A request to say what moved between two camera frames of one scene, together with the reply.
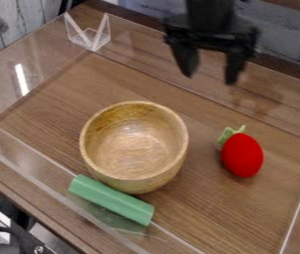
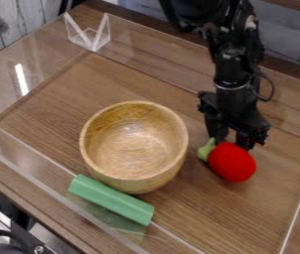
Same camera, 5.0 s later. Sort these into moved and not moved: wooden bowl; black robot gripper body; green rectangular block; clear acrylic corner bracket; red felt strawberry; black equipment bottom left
Moved: red felt strawberry; black robot gripper body
Not moved: black equipment bottom left; green rectangular block; clear acrylic corner bracket; wooden bowl
